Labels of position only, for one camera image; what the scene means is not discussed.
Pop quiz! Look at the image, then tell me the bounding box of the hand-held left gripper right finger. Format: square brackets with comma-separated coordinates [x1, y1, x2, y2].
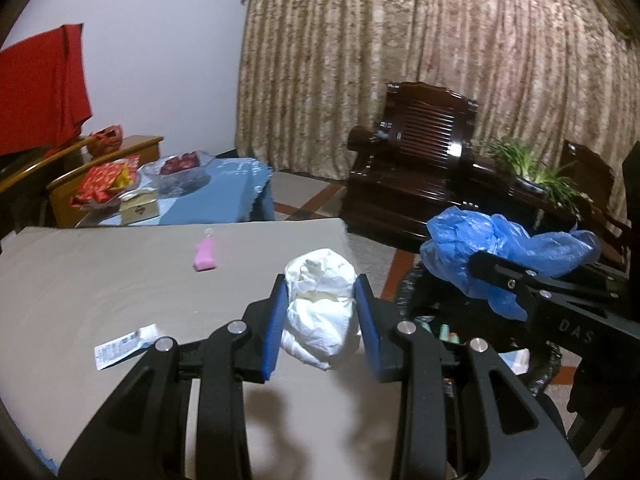
[352, 274, 586, 480]

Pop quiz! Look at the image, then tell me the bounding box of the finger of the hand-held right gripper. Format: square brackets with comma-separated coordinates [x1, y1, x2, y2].
[470, 251, 551, 312]

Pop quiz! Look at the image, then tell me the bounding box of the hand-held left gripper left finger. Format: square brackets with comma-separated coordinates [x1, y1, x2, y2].
[59, 274, 291, 480]

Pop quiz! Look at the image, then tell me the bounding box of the white plastic bag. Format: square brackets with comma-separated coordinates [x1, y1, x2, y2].
[279, 247, 363, 372]

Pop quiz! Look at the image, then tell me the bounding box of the blue plastic bag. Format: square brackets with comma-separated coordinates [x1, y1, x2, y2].
[420, 206, 602, 322]

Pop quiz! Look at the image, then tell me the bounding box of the black trash bag bin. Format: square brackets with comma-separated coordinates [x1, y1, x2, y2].
[395, 260, 566, 396]

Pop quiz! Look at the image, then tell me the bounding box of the dark wooden side table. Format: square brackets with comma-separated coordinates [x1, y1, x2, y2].
[470, 155, 626, 266]

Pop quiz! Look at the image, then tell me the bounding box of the pink packet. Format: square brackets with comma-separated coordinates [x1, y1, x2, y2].
[193, 228, 219, 272]

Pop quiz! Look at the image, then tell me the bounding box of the green potted plant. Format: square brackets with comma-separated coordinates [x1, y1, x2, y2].
[487, 136, 596, 216]

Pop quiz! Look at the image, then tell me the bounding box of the dark wooden chair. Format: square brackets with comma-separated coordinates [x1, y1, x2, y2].
[557, 139, 631, 271]

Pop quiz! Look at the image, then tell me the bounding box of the dark wooden armchair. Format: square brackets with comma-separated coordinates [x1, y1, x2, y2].
[342, 81, 501, 251]

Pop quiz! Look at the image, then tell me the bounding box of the blue cloth side table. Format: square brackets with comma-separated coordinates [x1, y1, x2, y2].
[100, 157, 276, 226]

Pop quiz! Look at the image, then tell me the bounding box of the beige tissue box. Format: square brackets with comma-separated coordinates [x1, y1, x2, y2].
[120, 192, 161, 224]

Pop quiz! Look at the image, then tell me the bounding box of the glass bowl of red fruit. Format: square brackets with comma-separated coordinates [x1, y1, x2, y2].
[141, 150, 216, 196]

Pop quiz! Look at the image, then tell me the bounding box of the red snack bag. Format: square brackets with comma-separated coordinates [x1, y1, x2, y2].
[70, 156, 142, 211]

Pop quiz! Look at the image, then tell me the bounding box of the beige patterned curtain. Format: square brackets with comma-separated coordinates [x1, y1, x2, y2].
[235, 0, 640, 221]

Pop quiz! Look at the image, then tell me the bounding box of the red basket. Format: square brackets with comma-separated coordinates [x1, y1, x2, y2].
[89, 127, 124, 157]

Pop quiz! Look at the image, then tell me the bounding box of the red cloth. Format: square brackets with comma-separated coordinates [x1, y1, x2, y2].
[0, 24, 93, 157]

